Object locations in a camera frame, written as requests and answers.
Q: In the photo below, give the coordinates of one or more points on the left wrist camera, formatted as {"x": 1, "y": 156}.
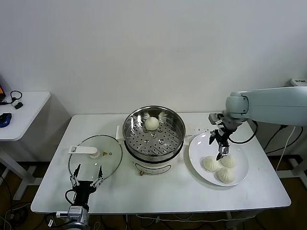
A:
{"x": 61, "y": 214}

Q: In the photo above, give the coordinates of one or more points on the stainless steel steamer basket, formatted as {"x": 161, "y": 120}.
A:
{"x": 134, "y": 124}

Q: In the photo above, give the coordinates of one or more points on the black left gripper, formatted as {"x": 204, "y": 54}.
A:
{"x": 82, "y": 191}

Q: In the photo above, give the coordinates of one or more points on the scattered dark crumbs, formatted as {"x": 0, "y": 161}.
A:
{"x": 207, "y": 130}

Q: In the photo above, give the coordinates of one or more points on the white electric cooking pot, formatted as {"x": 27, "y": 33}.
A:
{"x": 151, "y": 166}

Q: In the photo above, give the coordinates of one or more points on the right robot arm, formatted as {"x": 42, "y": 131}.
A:
{"x": 275, "y": 105}

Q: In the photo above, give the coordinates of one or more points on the black and orange device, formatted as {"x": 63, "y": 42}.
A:
{"x": 2, "y": 91}

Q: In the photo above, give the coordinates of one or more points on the small black device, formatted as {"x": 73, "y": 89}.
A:
{"x": 19, "y": 105}

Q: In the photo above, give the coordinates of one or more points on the white round plate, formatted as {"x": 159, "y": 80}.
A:
{"x": 199, "y": 148}

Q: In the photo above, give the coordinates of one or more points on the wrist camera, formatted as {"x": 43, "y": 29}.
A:
{"x": 61, "y": 214}
{"x": 214, "y": 118}

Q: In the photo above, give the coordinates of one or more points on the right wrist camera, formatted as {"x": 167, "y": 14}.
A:
{"x": 214, "y": 118}

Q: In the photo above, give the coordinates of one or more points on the black earphone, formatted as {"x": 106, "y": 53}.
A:
{"x": 15, "y": 98}

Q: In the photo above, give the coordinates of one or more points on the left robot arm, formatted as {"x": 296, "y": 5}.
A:
{"x": 76, "y": 215}

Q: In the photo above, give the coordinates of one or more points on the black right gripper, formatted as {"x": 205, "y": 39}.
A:
{"x": 223, "y": 137}

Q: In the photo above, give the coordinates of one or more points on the white side table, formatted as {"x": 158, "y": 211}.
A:
{"x": 31, "y": 107}

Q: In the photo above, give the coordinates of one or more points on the white steamed baozi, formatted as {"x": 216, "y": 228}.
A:
{"x": 151, "y": 123}
{"x": 225, "y": 175}
{"x": 211, "y": 164}
{"x": 229, "y": 161}

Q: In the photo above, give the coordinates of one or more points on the blue computer mouse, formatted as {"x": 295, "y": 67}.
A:
{"x": 5, "y": 119}

